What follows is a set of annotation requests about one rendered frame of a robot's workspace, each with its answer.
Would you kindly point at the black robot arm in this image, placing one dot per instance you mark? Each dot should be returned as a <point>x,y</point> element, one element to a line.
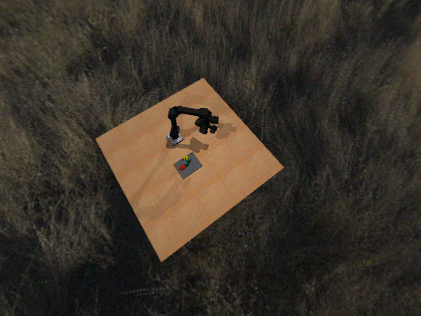
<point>202,113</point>

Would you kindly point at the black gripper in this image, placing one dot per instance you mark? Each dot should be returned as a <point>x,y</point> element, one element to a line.
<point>213,128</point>

